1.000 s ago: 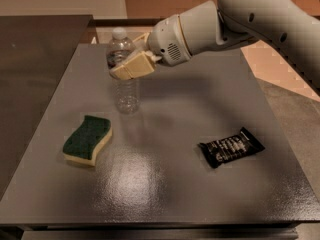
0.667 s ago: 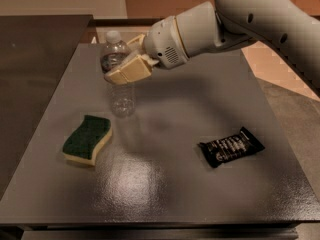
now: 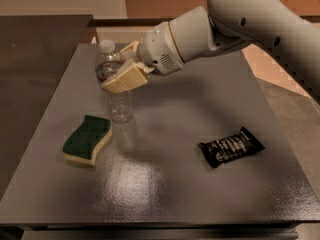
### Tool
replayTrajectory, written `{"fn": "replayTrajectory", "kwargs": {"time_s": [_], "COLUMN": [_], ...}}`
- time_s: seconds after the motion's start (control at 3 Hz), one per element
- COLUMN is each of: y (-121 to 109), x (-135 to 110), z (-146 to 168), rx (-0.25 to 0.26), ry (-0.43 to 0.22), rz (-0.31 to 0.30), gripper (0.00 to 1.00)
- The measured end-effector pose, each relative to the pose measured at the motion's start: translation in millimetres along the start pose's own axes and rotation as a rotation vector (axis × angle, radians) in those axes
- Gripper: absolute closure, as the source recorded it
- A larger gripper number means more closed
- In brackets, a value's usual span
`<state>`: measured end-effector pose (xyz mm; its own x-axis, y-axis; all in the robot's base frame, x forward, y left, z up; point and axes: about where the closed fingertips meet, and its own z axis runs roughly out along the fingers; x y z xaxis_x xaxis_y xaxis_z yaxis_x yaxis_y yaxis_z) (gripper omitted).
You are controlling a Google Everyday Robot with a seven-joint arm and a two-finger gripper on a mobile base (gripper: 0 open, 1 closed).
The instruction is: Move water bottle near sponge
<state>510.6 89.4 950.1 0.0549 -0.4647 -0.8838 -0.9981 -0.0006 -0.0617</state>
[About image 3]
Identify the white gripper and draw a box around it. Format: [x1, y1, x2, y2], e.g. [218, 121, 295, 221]
[100, 22, 184, 94]

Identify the clear plastic water bottle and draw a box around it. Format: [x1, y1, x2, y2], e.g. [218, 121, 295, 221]
[95, 40, 133, 123]

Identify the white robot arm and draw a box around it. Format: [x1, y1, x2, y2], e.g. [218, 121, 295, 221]
[101, 0, 320, 102]

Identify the green and yellow sponge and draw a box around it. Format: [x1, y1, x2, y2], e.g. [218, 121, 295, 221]
[62, 115, 112, 166]

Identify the black snack wrapper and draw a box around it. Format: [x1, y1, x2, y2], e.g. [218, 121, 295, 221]
[198, 127, 265, 168]

